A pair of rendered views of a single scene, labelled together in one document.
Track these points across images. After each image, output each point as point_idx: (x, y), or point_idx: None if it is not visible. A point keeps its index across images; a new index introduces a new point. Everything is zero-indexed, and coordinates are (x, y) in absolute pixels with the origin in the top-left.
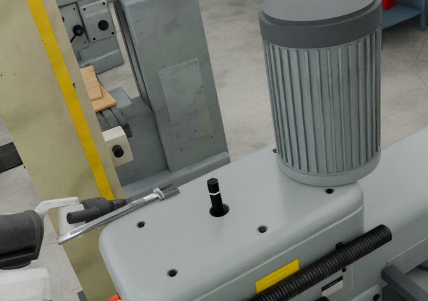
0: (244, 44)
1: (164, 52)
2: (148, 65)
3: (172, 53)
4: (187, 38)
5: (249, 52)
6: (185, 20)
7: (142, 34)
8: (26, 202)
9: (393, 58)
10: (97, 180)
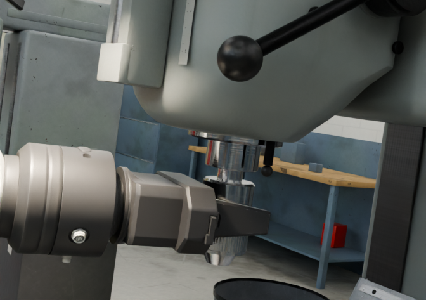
0: (139, 247)
1: (54, 120)
2: (25, 127)
3: (66, 126)
4: (94, 115)
5: (146, 255)
6: (99, 88)
7: (35, 80)
8: None
9: (340, 299)
10: None
